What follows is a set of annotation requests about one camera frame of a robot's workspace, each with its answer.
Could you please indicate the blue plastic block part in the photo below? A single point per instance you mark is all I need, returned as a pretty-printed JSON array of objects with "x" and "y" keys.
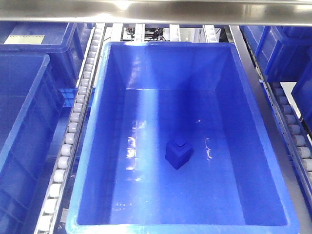
[{"x": 178, "y": 152}]

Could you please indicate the large blue plastic bin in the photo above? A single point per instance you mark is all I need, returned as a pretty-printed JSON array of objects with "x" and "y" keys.
[{"x": 147, "y": 94}]

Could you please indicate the steel shelf crossbar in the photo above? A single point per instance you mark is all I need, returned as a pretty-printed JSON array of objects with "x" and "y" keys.
[{"x": 232, "y": 12}]

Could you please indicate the white roller conveyor track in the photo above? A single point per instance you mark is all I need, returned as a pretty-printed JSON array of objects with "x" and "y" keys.
[
  {"x": 47, "y": 219},
  {"x": 296, "y": 131}
]

